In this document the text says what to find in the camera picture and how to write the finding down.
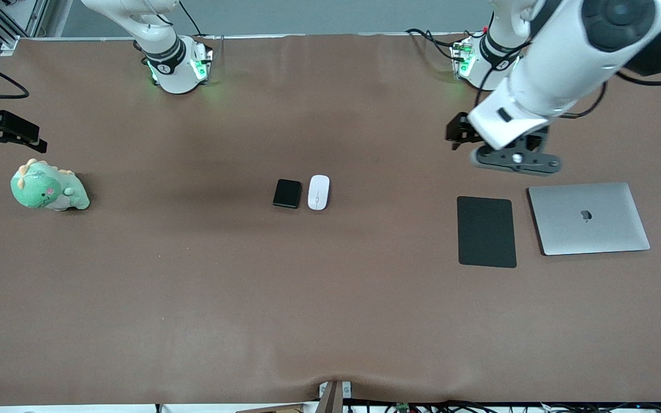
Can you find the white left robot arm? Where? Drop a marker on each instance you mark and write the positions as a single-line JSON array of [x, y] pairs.
[[566, 51]]

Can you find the small green circuit board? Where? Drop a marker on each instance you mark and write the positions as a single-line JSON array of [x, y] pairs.
[[402, 407]]

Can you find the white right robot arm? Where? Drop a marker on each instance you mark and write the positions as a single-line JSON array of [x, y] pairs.
[[161, 40]]

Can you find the white computer mouse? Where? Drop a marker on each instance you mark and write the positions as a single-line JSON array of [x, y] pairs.
[[318, 192]]

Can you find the front camera mount post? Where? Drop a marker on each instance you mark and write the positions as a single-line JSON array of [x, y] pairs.
[[333, 398]]

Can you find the aluminium frame profile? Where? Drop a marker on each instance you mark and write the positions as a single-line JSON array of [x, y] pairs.
[[38, 14]]

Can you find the silver closed laptop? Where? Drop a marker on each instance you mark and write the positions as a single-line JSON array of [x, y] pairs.
[[588, 221]]

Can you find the green plush dinosaur toy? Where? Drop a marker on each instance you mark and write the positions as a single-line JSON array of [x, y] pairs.
[[43, 192]]

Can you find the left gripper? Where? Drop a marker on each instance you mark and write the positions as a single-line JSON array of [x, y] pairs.
[[461, 129]]

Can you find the black mouse pad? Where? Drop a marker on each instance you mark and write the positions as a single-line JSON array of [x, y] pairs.
[[486, 232]]

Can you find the brown table cloth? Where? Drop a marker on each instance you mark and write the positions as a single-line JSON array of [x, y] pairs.
[[193, 287]]

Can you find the black phone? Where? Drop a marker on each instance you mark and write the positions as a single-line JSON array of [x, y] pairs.
[[287, 194]]

